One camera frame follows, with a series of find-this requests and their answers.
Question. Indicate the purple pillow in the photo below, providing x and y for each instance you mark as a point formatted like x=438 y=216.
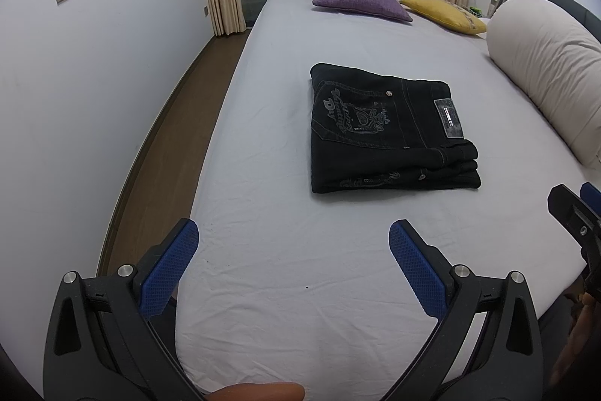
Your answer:
x=361 y=4

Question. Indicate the small green item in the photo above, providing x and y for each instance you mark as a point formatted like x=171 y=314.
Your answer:
x=476 y=10

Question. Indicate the black denim pants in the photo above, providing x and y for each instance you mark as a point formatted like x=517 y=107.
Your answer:
x=375 y=147

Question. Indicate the person's dark clothing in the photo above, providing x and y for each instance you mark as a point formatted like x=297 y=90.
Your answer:
x=556 y=316

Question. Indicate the person's right hand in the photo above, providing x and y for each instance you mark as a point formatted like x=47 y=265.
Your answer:
x=587 y=302

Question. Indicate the yellow pillow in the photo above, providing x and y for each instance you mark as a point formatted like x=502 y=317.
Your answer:
x=441 y=13

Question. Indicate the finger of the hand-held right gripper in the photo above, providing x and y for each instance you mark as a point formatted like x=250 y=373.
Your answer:
x=592 y=196
x=575 y=218

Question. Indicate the bed with white sheet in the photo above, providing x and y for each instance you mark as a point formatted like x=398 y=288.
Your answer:
x=281 y=218

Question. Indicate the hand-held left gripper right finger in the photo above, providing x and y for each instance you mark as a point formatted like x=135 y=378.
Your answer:
x=413 y=269

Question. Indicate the white rolled duvet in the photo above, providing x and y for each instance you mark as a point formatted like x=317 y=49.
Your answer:
x=544 y=62

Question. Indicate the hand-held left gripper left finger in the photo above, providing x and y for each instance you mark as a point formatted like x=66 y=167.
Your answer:
x=173 y=269

